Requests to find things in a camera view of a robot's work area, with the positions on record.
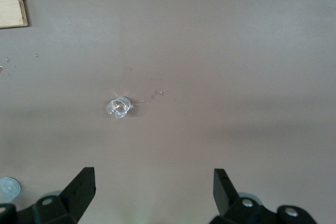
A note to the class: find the pale green bottle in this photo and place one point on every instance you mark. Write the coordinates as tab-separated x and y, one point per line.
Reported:
8	187

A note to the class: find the clear glass cup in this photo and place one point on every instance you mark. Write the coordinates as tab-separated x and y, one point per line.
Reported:
118	108

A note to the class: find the brown table cover sheet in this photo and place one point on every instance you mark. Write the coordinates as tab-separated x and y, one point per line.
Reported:
183	51

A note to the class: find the wooden cutting board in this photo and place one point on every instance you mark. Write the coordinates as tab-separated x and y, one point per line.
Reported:
8	3

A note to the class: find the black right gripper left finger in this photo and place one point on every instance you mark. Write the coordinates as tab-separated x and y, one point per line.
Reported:
78	192

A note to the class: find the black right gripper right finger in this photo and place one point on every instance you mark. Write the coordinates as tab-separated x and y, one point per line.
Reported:
223	192

